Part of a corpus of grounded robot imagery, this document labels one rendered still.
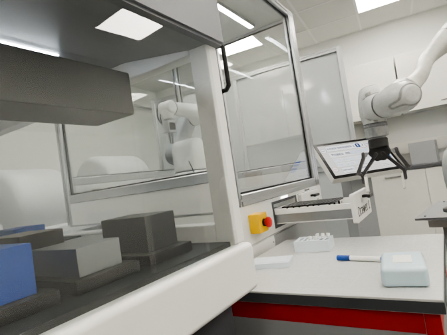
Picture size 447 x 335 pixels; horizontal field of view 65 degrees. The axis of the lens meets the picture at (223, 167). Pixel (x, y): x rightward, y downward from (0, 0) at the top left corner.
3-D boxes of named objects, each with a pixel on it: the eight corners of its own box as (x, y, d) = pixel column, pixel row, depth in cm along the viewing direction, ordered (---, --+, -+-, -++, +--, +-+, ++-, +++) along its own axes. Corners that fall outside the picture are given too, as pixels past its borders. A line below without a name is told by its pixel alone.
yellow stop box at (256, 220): (271, 229, 133) (267, 211, 133) (262, 233, 127) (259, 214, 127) (259, 230, 136) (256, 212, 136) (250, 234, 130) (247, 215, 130)
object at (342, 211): (366, 209, 154) (364, 195, 155) (353, 219, 133) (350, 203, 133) (282, 215, 176) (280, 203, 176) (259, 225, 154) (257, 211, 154)
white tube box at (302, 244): (334, 245, 126) (332, 234, 126) (330, 251, 119) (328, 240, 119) (300, 246, 132) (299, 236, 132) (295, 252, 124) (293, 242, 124)
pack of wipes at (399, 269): (383, 268, 92) (380, 251, 92) (424, 267, 88) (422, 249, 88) (382, 288, 78) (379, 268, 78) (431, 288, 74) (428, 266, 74)
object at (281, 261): (293, 260, 114) (293, 254, 115) (289, 267, 106) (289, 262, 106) (256, 262, 119) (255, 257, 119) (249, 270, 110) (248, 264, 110)
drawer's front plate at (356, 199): (372, 211, 155) (368, 187, 155) (358, 223, 130) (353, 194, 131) (367, 211, 156) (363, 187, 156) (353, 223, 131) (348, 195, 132)
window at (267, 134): (311, 177, 202) (285, 16, 205) (237, 195, 129) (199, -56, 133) (310, 177, 202) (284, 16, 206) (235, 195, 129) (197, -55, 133)
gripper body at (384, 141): (390, 135, 142) (393, 158, 142) (368, 139, 147) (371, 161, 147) (387, 135, 136) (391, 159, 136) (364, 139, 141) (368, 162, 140)
